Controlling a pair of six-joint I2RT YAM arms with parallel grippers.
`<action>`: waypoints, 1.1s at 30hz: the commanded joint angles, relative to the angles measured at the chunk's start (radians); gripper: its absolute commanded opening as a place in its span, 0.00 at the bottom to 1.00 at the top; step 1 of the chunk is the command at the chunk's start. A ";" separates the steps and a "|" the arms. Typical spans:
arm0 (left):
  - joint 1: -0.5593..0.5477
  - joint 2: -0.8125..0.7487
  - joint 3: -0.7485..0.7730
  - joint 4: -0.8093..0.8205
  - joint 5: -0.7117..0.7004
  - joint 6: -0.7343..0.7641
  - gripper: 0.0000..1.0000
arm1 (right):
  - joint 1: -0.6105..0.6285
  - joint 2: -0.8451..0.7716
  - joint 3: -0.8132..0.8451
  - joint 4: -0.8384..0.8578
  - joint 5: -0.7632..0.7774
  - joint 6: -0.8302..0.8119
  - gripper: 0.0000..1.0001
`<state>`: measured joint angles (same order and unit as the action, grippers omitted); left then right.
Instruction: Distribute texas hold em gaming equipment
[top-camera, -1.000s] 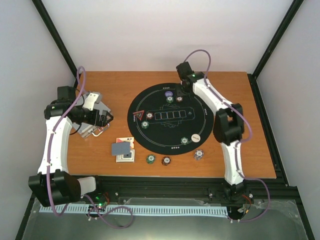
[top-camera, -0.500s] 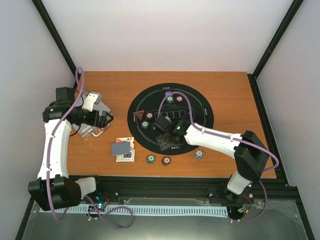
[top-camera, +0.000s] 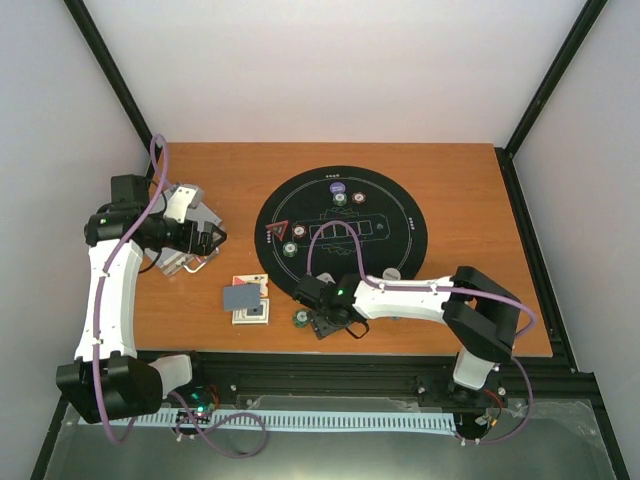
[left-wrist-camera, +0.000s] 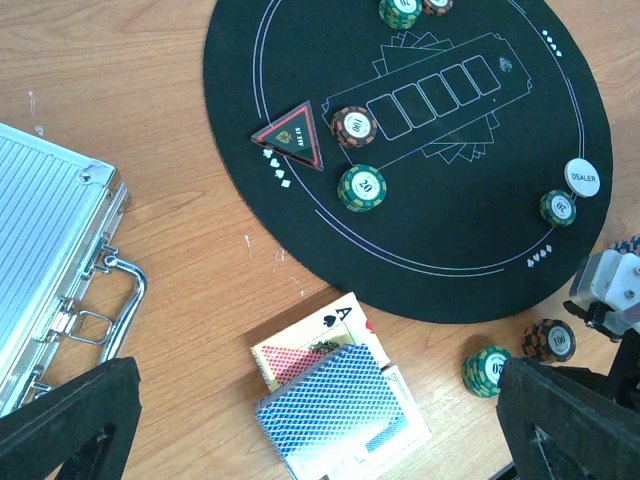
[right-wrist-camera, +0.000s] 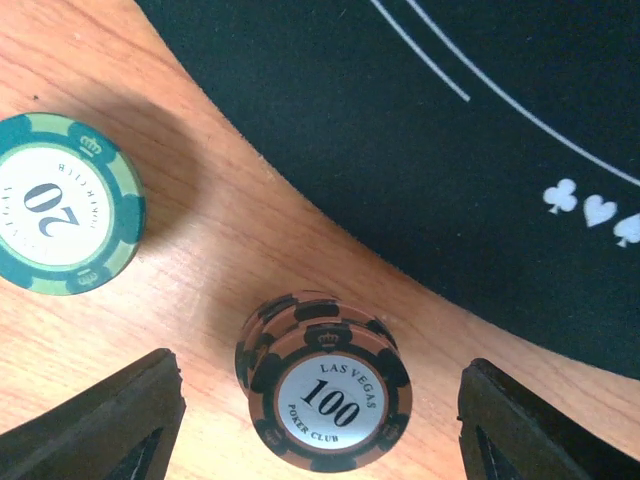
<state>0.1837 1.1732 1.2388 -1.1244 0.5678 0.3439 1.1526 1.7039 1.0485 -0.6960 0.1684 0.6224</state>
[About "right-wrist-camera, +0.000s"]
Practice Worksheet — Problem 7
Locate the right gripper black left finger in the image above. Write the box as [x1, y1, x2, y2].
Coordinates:
[1, 348, 186, 479]

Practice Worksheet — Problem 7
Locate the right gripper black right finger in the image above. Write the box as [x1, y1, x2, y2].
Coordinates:
[458, 358, 639, 479]

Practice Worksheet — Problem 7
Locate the orange poker chip stack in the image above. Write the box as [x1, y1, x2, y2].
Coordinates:
[234, 290, 413, 473]

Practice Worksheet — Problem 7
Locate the green poker chip stack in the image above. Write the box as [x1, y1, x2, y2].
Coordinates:
[1, 112, 146, 296]

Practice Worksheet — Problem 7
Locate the black round poker mat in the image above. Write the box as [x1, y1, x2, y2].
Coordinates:
[141, 1, 639, 378]

